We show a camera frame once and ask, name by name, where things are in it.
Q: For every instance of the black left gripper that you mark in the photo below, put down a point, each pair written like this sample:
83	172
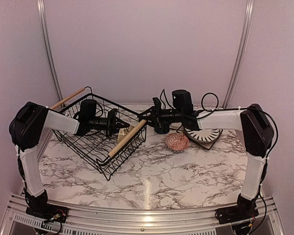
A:
111	124

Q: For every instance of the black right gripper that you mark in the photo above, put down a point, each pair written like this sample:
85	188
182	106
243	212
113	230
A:
156	115

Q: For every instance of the beige ceramic bowl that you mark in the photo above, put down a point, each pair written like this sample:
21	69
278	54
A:
123	132

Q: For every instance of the black wire dish rack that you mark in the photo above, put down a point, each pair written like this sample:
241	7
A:
103	153

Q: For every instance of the dark blue mug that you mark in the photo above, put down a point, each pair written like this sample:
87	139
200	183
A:
162	129

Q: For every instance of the blue white patterned bowl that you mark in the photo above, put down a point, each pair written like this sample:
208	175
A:
177	142

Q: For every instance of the white round plate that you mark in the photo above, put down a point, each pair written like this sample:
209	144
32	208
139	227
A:
191	134

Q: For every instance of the square floral plate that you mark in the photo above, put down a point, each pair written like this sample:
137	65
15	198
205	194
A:
208	146

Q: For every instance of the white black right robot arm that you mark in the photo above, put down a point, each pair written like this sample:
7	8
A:
252	122

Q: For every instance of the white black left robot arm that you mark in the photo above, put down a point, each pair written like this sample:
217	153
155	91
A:
26	129

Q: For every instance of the aluminium front frame rail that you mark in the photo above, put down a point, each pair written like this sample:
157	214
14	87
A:
86	220

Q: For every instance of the aluminium left corner post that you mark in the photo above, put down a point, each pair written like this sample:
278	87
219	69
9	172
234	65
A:
47	45

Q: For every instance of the aluminium corner post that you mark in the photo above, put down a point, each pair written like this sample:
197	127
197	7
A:
47	45
240	53

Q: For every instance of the aluminium right corner post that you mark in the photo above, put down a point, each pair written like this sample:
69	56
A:
240	53

